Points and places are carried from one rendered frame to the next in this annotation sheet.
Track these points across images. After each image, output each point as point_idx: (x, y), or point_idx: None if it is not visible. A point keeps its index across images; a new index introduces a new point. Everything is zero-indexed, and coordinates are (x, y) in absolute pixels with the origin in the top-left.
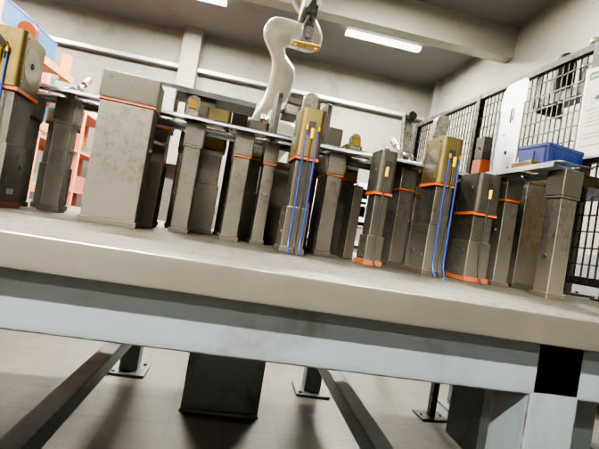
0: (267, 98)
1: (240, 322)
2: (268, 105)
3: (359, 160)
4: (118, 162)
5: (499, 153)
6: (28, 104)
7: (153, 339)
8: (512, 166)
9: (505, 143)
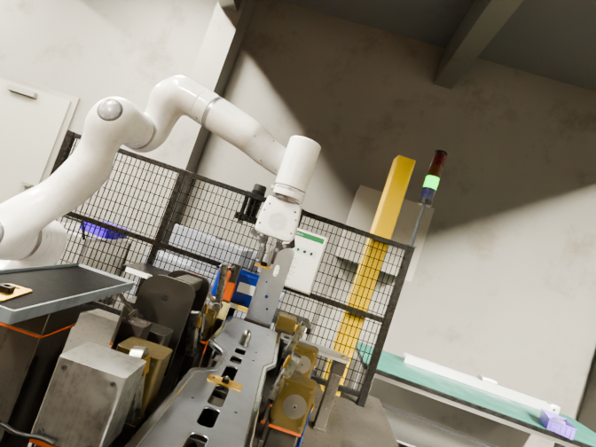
0: (61, 206)
1: None
2: (58, 216)
3: (230, 346)
4: None
5: (260, 294)
6: None
7: None
8: (279, 317)
9: (267, 289)
